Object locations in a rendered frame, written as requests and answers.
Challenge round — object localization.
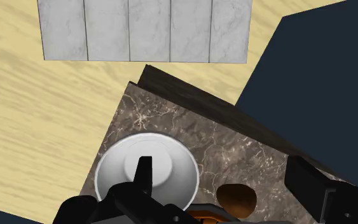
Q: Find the grey and orange round object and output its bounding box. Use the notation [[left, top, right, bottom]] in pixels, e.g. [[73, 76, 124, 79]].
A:
[[186, 203, 242, 224]]

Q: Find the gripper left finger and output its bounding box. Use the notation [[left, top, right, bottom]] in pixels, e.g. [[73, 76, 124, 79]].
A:
[[53, 156, 198, 224]]

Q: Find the brown marble top counter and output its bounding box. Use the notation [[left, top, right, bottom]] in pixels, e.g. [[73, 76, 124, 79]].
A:
[[78, 64, 355, 224]]

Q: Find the white bowl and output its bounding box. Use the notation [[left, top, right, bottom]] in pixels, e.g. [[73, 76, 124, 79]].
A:
[[93, 132, 200, 212]]

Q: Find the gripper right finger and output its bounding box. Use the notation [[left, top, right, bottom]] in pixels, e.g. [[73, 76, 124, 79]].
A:
[[284, 155, 358, 224]]

